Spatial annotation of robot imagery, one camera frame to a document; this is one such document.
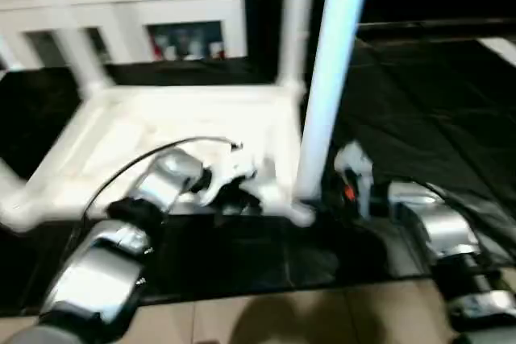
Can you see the white plastic table top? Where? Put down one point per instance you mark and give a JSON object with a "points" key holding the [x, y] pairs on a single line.
{"points": [[145, 118]]}

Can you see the white plastic table leg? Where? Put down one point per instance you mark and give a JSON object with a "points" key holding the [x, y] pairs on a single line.
{"points": [[330, 62], [12, 191], [76, 46], [295, 14]]}

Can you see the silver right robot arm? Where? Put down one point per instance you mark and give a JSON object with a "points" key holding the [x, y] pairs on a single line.
{"points": [[443, 231]]}

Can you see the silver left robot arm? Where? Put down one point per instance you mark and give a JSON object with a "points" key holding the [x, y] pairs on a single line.
{"points": [[121, 231]]}

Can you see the black work mat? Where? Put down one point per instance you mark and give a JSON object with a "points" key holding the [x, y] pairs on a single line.
{"points": [[242, 259]]}

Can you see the small red bottle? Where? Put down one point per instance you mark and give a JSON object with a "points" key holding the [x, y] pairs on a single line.
{"points": [[158, 46]]}

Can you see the long black bar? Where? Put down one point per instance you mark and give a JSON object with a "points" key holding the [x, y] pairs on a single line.
{"points": [[435, 28]]}

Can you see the white glass-door cabinet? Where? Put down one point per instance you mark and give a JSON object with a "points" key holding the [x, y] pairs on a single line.
{"points": [[121, 6]]}

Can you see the flat white board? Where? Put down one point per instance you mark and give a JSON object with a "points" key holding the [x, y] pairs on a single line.
{"points": [[501, 50]]}

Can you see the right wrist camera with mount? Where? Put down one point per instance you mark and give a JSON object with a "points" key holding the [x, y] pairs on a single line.
{"points": [[355, 163]]}

